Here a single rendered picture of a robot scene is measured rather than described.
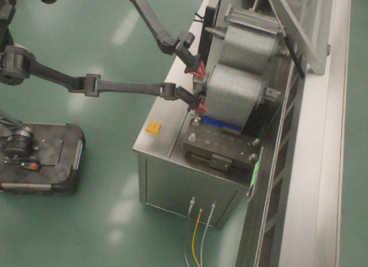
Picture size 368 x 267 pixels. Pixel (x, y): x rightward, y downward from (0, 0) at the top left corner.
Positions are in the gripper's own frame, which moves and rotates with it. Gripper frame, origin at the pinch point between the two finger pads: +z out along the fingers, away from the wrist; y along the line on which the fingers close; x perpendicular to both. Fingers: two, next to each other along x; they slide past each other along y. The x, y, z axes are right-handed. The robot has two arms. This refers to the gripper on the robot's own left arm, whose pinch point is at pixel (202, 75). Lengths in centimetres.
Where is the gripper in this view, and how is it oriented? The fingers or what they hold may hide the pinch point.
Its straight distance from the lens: 161.1
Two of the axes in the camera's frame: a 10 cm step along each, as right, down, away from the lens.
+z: 6.1, 5.6, 5.6
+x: 7.3, -1.2, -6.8
